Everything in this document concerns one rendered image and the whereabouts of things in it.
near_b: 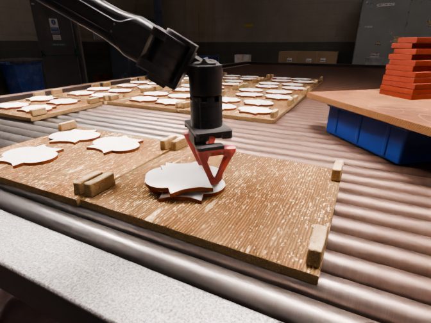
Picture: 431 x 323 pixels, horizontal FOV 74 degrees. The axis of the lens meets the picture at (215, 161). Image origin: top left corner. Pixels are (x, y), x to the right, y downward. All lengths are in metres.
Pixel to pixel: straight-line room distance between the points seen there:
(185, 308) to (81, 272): 0.15
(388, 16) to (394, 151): 6.15
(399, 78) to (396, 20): 5.86
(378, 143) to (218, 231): 0.55
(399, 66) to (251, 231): 0.78
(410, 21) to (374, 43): 0.65
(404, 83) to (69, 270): 0.97
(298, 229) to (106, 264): 0.28
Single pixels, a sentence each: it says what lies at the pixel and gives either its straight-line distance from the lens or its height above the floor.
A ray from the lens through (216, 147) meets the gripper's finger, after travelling 0.47.
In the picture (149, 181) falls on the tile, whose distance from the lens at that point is 0.53.
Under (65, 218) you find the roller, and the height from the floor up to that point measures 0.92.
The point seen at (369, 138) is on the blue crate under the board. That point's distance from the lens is 0.87.
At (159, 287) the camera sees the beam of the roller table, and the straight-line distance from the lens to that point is 0.39.
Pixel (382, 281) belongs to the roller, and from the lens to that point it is 0.45.
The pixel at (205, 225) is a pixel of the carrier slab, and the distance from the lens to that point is 0.45.
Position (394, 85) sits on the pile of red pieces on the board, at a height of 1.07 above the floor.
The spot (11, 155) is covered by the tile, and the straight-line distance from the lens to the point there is 0.84.
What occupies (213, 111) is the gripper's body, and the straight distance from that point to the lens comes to 0.49.
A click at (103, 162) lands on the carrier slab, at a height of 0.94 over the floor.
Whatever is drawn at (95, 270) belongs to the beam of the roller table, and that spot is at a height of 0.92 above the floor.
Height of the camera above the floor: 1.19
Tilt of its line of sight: 22 degrees down
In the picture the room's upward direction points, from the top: straight up
